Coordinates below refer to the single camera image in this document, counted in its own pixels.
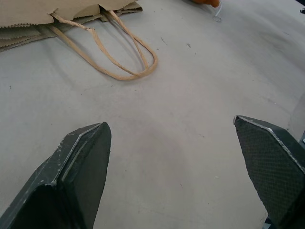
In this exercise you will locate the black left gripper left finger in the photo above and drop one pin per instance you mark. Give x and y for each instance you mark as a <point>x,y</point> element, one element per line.
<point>71,181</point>

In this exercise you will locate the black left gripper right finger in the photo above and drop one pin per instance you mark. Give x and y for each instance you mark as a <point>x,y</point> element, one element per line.
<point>274,167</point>

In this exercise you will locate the brown paper bag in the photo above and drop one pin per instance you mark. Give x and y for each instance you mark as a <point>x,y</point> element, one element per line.
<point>35,16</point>

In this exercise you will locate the orange object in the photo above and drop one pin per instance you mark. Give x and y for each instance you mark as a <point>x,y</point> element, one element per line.
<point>209,2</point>

